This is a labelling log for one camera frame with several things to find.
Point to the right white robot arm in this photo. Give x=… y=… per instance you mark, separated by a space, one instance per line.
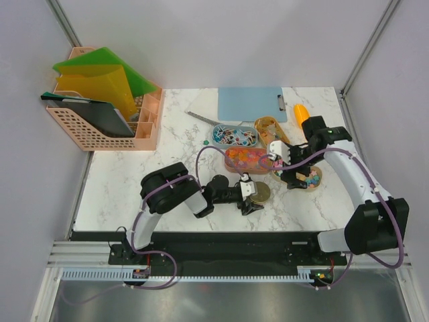
x=378 y=221

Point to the pink file organizer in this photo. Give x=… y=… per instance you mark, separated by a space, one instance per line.
x=145 y=123

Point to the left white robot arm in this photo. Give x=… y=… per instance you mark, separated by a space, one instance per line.
x=165 y=189

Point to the white cable duct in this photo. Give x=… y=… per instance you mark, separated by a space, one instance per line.
x=135 y=275

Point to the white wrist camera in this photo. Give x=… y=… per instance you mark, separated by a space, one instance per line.
x=278 y=150
x=247 y=186

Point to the green plastic folder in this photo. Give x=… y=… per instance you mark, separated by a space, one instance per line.
x=104 y=59

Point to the pink tray star candies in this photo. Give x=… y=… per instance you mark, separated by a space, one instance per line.
x=245 y=159

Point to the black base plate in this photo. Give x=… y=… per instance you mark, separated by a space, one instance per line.
x=218 y=253

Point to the black folder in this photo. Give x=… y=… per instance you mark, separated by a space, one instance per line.
x=101 y=115

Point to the aluminium frame rail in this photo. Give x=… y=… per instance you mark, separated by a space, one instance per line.
x=94 y=254

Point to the beige tray colourful candies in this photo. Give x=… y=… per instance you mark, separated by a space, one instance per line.
x=313 y=177

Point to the white spiral notebook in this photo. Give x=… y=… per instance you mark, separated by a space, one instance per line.
x=205 y=108

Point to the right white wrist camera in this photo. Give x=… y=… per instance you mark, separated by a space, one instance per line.
x=278 y=150

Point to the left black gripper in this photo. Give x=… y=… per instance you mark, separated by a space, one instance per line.
x=249 y=208

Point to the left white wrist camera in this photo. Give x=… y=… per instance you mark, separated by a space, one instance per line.
x=247 y=186

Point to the clear plastic jar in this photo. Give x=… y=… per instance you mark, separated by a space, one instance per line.
x=259 y=203

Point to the blue clipboard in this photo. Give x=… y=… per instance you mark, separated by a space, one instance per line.
x=247 y=104

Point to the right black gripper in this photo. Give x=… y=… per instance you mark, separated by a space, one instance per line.
x=293 y=183

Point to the yellow tray jelly candies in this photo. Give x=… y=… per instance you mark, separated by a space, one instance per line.
x=269 y=130

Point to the blue tray of lollipops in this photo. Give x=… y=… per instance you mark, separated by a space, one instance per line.
x=226 y=136

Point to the yellow plastic folder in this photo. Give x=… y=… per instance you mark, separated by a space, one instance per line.
x=111 y=87

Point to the gold jar lid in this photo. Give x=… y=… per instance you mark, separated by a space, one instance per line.
x=263 y=192

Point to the orange plastic scoop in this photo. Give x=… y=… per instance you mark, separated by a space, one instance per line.
x=301 y=114

